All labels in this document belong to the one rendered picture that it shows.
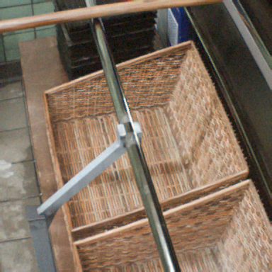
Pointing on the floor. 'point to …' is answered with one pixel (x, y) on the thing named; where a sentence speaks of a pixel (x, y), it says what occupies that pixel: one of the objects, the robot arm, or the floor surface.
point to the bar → (116, 150)
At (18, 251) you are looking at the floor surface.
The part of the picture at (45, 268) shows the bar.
